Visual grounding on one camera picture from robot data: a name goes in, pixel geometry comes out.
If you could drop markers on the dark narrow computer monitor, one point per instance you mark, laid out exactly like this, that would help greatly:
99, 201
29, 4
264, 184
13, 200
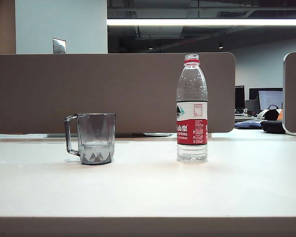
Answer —
239, 98

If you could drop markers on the wide brown desk partition panel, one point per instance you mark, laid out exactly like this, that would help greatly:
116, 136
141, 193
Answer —
64, 93

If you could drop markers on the wide black computer monitor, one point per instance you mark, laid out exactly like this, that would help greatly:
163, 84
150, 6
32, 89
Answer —
269, 98

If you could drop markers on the black bag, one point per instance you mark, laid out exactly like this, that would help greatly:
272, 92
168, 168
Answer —
272, 124

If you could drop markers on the grey transparent faceted mug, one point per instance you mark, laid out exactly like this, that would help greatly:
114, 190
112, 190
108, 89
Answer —
96, 138

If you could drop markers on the long ceiling light strip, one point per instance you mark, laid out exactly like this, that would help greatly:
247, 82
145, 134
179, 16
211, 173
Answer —
212, 22

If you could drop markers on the clear water bottle red label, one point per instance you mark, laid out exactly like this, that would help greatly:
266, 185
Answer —
192, 133

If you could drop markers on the grey office chair back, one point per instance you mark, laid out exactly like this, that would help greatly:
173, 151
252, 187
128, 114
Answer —
252, 106

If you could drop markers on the blue patterned cloth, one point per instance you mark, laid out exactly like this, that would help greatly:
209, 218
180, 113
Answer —
247, 124

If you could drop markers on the silver wall switch plate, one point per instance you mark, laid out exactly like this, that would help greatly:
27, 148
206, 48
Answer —
59, 46

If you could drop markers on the grey metal partition base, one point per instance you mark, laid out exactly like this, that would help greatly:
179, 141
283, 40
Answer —
158, 134

